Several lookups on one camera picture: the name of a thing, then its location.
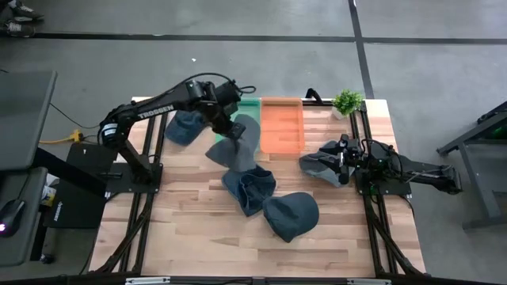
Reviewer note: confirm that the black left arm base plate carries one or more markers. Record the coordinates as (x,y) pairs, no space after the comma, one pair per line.
(119,180)

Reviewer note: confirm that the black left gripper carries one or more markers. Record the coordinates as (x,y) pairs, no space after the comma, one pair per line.
(223,116)

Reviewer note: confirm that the light grey hat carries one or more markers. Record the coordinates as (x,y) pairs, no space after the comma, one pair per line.
(233,156)

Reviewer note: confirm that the grey and dark hat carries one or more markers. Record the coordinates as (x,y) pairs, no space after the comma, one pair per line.
(317,174)

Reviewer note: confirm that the dark teal cap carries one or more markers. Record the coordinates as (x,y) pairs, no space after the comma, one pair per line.
(291,215)

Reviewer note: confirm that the black bar with silver brackets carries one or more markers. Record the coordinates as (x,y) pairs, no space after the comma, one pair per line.
(146,280)

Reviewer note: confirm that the small green potted plant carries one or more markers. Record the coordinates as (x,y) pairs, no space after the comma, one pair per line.
(348,103)

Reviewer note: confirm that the white packet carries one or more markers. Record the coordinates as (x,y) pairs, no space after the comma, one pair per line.
(48,190)

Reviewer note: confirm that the blue denim hat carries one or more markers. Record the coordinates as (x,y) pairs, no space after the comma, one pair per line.
(249,190)
(184,128)

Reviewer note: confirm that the large grey desk top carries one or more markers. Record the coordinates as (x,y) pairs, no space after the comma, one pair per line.
(24,118)

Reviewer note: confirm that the person's shoe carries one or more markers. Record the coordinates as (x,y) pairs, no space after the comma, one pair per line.
(25,14)
(17,29)

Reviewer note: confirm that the black computer mouse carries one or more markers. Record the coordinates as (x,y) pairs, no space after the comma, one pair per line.
(11,217)

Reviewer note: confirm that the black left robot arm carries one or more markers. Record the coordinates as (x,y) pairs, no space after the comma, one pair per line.
(158,109)

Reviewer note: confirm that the yellow power plug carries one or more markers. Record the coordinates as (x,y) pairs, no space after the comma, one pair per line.
(73,137)

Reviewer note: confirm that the grey metal side table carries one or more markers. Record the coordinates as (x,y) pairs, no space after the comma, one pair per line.
(471,158)

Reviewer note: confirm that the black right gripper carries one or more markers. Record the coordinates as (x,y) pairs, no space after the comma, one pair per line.
(348,158)

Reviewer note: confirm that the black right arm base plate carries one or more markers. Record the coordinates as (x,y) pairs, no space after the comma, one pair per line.
(396,188)

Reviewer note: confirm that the black desk support beam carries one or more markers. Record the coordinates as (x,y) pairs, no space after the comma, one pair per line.
(67,170)

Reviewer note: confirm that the small grey desk top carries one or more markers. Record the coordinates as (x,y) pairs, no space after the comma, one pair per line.
(24,237)

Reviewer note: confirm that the orange plastic bin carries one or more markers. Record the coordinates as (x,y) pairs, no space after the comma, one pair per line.
(282,126)

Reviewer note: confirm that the black aluminium table frame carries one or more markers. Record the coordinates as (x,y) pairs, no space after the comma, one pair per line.
(375,237)

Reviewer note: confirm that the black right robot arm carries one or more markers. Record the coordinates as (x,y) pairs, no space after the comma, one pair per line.
(428,174)

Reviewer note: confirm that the green plastic bin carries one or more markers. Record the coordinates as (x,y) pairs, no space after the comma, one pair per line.
(250,105)

